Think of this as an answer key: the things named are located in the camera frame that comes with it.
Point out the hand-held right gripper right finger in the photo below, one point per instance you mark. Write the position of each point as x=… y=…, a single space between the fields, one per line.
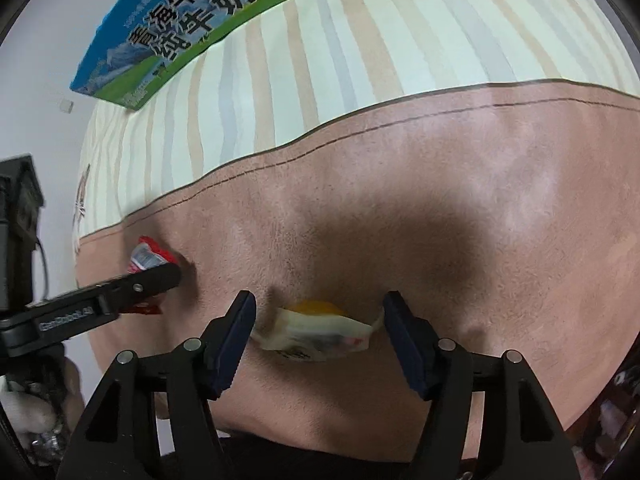
x=406 y=347

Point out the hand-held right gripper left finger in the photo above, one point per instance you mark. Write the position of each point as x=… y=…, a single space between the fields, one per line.
x=235 y=342

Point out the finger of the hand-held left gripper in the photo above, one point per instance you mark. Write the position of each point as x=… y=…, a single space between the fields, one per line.
x=145 y=282

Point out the red snack packet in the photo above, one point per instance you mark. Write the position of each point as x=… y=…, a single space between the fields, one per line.
x=150 y=255

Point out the white and yellow snack packet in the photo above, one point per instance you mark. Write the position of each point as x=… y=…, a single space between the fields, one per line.
x=315 y=332

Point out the printed cardboard box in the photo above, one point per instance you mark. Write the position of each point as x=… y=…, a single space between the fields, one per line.
x=200 y=25

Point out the person's left hand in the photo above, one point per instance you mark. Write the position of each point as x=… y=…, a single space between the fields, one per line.
x=27 y=410

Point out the striped blanket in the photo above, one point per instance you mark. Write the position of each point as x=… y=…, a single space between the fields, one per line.
x=400 y=160

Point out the white wall socket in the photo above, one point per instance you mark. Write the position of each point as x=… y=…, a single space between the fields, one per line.
x=66 y=106

